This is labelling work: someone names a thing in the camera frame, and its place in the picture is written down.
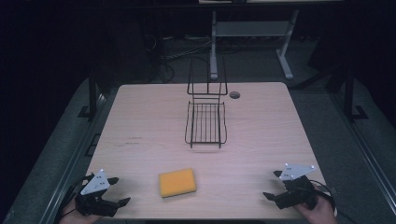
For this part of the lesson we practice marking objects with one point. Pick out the black rail bracket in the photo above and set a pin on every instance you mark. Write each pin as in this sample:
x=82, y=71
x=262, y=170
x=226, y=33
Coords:
x=93, y=144

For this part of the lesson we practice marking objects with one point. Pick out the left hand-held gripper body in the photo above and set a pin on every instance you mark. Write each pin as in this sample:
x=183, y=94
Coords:
x=93, y=202

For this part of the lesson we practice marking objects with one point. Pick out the aluminium floor rail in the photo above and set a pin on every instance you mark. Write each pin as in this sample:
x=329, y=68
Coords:
x=367, y=149
x=74, y=158

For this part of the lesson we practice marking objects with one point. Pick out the person's right hand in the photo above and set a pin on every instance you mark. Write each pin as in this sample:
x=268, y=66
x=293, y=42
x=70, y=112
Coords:
x=319, y=213

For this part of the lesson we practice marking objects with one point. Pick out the white metal desk frame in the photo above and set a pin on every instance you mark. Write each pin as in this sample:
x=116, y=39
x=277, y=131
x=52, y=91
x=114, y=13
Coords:
x=249, y=28

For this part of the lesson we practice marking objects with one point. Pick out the yellow sponge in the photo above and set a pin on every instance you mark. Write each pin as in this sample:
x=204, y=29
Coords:
x=177, y=183

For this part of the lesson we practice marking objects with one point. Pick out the person's left hand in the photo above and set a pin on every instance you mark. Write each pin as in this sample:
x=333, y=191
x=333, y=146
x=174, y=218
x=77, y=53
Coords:
x=73, y=217

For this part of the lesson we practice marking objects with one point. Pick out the black metal post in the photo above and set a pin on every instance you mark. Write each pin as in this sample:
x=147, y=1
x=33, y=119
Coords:
x=92, y=93
x=349, y=93

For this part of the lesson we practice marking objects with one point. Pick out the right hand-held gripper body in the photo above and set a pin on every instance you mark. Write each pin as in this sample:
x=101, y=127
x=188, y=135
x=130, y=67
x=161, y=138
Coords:
x=295, y=193

